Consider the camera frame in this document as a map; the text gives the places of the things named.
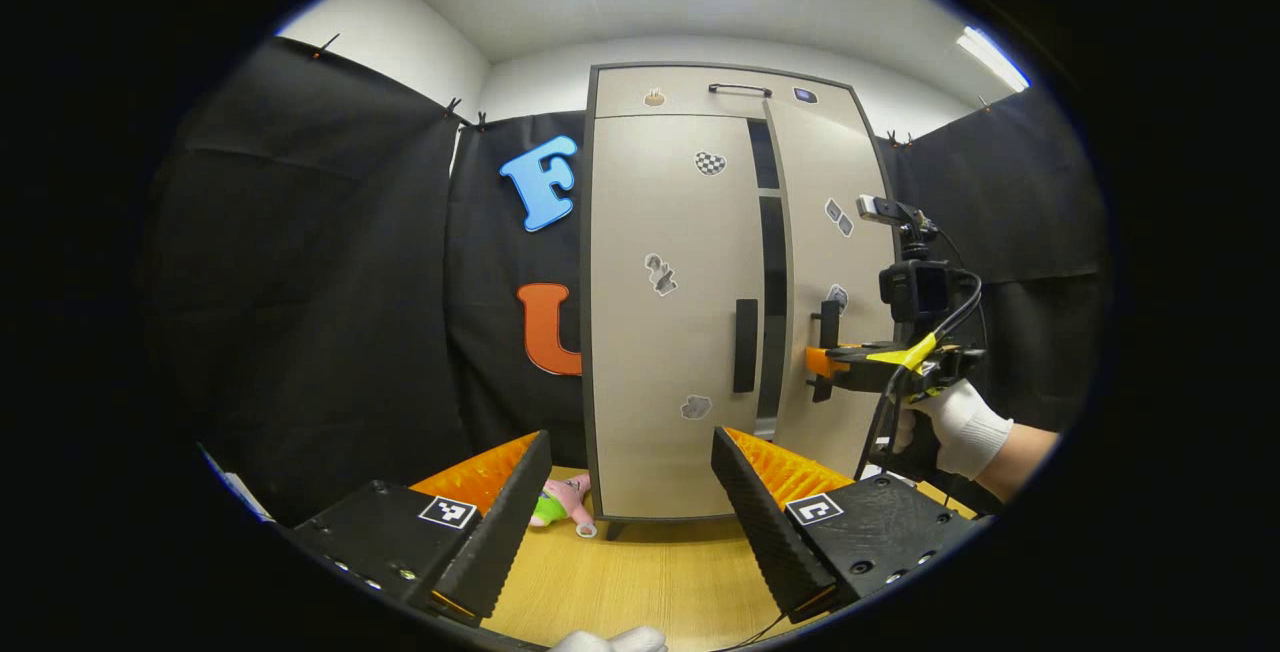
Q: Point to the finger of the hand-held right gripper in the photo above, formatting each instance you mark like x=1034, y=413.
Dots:
x=825, y=362

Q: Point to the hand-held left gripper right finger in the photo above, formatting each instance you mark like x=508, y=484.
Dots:
x=755, y=522

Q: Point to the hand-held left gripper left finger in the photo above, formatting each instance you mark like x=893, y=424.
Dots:
x=510, y=512

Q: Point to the grey cabinet door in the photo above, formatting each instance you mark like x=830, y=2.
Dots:
x=670, y=352
x=808, y=172

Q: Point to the grey double-door shoe cabinet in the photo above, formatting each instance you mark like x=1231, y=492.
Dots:
x=660, y=352

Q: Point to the grey cabinet drawer front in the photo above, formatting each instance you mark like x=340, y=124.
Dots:
x=680, y=94

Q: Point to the pink plush toy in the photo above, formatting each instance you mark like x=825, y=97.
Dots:
x=562, y=504

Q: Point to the small ceiling light panel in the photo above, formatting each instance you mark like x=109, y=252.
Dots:
x=992, y=60

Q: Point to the white printed board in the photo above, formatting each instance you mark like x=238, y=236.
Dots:
x=240, y=492

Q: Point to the black backdrop cloth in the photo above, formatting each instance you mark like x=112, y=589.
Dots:
x=300, y=282

